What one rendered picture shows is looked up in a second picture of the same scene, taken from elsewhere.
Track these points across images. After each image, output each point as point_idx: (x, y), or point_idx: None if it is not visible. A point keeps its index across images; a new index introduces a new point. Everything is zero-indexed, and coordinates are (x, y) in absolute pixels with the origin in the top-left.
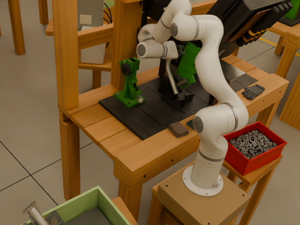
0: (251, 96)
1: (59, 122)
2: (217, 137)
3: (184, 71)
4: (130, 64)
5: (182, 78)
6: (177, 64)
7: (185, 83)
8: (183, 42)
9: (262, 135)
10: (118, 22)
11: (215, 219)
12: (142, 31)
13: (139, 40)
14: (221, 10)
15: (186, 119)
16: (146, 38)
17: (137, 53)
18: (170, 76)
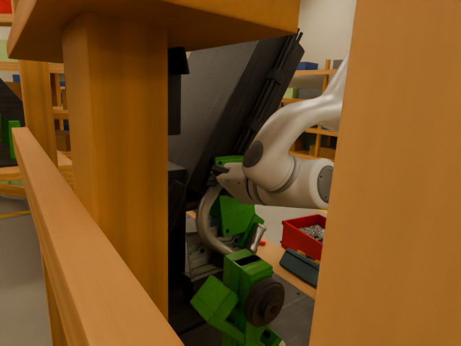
0: None
1: None
2: None
3: (237, 219)
4: (272, 272)
5: (236, 237)
6: (179, 233)
7: (263, 234)
8: (197, 169)
9: (300, 229)
10: (140, 176)
11: None
12: (302, 130)
13: (280, 175)
14: (265, 66)
15: (300, 286)
16: (290, 154)
17: (324, 202)
18: (230, 249)
